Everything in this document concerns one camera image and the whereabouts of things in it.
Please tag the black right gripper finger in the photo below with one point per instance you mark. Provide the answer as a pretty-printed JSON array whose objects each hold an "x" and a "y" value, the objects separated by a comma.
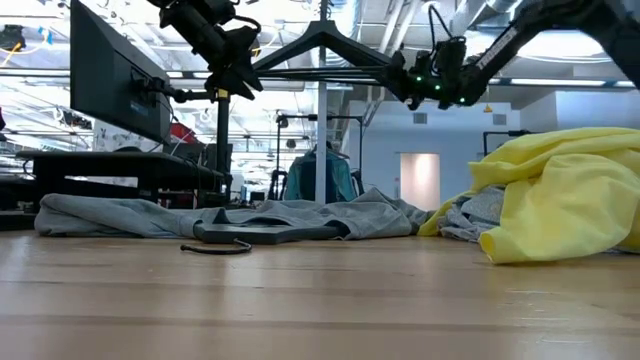
[
  {"x": 402, "y": 67},
  {"x": 413, "y": 97}
]

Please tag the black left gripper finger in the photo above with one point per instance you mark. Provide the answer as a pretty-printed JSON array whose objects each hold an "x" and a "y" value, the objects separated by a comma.
[
  {"x": 253, "y": 80},
  {"x": 235, "y": 84}
]

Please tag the black clothes hanger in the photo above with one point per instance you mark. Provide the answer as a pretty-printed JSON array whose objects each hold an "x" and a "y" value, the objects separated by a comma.
[{"x": 350, "y": 46}]

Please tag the blue patterned button shirt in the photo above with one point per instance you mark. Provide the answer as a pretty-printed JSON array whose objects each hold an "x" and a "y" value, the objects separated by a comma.
[{"x": 475, "y": 210}]

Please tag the yellow t-shirt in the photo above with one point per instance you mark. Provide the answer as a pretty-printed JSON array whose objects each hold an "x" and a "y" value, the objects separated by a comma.
[{"x": 560, "y": 200}]

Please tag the grey heathered t-shirt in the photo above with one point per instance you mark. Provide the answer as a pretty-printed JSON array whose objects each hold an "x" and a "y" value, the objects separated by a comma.
[{"x": 125, "y": 217}]

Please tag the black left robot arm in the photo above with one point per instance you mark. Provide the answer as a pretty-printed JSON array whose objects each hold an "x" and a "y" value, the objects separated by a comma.
[{"x": 190, "y": 20}]

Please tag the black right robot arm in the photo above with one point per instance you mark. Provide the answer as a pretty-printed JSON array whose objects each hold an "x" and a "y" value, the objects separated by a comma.
[{"x": 550, "y": 25}]

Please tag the black clothes rack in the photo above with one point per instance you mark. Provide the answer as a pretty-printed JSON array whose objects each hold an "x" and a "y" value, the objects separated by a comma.
[{"x": 300, "y": 117}]

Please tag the yellow hanging pendant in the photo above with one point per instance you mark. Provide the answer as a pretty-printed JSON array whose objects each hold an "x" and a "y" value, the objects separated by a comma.
[{"x": 487, "y": 108}]

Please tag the lit doorway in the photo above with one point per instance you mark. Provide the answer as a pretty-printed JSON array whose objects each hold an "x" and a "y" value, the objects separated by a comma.
[{"x": 420, "y": 180}]

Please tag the silver rack pole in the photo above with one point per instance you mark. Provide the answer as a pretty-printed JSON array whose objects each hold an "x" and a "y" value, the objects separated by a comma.
[{"x": 321, "y": 150}]

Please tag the teal hanging garment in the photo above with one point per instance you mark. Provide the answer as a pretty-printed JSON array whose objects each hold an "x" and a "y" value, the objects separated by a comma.
[{"x": 305, "y": 180}]

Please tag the black computer monitor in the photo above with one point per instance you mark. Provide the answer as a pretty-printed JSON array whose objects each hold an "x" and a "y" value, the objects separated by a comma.
[{"x": 110, "y": 75}]

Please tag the dark grey desk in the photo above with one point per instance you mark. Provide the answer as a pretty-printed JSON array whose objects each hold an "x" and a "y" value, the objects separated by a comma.
[{"x": 125, "y": 167}]

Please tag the black ceiling-hung device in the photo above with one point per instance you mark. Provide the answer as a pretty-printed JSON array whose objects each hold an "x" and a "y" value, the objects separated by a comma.
[{"x": 11, "y": 37}]

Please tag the grey wall vent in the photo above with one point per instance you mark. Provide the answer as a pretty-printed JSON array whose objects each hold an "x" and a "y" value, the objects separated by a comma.
[
  {"x": 420, "y": 118},
  {"x": 499, "y": 119}
]

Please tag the black metal frame rack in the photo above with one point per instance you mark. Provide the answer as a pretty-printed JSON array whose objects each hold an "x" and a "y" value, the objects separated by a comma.
[{"x": 515, "y": 133}]

